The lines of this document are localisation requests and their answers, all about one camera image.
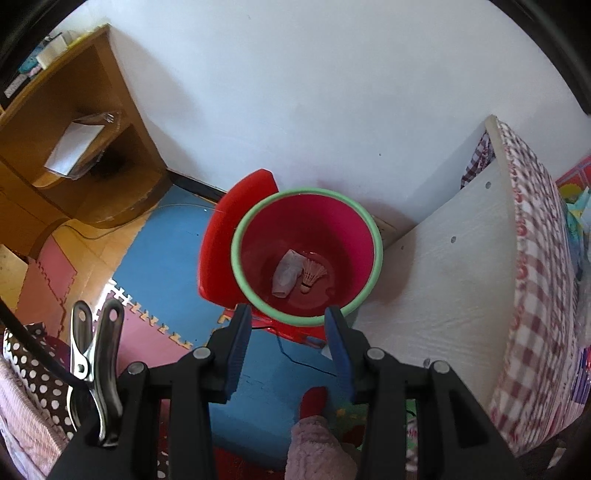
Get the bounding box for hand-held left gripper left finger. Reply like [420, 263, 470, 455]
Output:
[46, 304, 253, 480]

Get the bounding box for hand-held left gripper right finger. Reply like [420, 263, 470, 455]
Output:
[324, 305, 527, 480]

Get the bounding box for white feather shuttlecock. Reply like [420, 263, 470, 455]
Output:
[300, 261, 327, 294]

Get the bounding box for small white wrapper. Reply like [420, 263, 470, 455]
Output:
[271, 249, 304, 299]

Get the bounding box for red bucket green rim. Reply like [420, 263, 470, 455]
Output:
[231, 186, 385, 328]

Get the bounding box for teal wet wipes pack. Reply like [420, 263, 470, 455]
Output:
[566, 187, 591, 264]

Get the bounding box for red sock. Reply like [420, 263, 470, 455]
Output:
[299, 387, 329, 420]

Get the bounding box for pink fleece pants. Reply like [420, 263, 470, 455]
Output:
[285, 414, 360, 480]

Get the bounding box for colourful foam floor mat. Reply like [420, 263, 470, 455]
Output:
[28, 185, 416, 480]

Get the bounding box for red plastic stool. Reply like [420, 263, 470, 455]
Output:
[198, 168, 333, 347]

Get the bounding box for white wooden bed board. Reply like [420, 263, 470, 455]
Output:
[355, 157, 517, 446]

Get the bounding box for metal spring clip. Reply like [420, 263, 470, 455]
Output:
[68, 299, 125, 448]

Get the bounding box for brown polka dot cloth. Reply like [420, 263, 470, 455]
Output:
[0, 323, 178, 480]

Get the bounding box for pink fuzzy cloth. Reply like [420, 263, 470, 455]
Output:
[0, 357, 63, 480]

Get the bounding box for heart patchwork blanket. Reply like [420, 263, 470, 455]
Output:
[570, 344, 591, 407]

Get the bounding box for white paper in clear sleeve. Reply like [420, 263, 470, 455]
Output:
[44, 111, 124, 178]

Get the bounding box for wooden shelf unit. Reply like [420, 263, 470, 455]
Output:
[0, 24, 172, 259]

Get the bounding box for teal small item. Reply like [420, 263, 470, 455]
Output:
[21, 52, 44, 78]

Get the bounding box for white small box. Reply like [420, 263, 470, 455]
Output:
[36, 33, 71, 70]

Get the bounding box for red floral wall sheet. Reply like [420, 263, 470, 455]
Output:
[554, 154, 591, 204]

